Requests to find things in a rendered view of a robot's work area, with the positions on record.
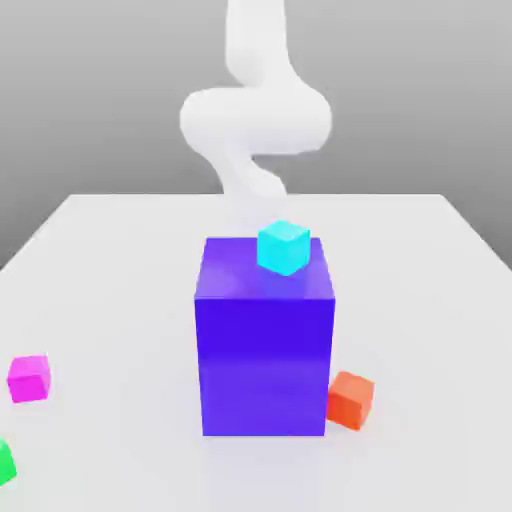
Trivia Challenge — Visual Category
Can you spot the small cyan cube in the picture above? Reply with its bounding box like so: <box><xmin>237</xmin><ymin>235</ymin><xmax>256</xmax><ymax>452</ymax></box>
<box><xmin>256</xmin><ymin>219</ymin><xmax>312</xmax><ymax>278</ymax></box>

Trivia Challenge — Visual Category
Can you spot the small green cube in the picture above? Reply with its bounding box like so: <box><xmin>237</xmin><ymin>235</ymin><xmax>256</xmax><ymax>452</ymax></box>
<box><xmin>0</xmin><ymin>438</ymin><xmax>18</xmax><ymax>488</ymax></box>

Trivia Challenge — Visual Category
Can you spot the small orange cube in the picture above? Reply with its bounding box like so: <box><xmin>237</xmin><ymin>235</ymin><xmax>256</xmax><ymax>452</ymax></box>
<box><xmin>325</xmin><ymin>370</ymin><xmax>376</xmax><ymax>432</ymax></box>

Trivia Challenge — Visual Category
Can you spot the small magenta cube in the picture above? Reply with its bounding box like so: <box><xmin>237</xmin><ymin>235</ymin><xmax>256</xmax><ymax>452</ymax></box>
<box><xmin>6</xmin><ymin>354</ymin><xmax>52</xmax><ymax>404</ymax></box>

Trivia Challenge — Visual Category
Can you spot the large purple box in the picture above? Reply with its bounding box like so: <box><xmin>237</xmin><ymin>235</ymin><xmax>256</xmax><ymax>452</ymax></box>
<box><xmin>193</xmin><ymin>236</ymin><xmax>336</xmax><ymax>438</ymax></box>

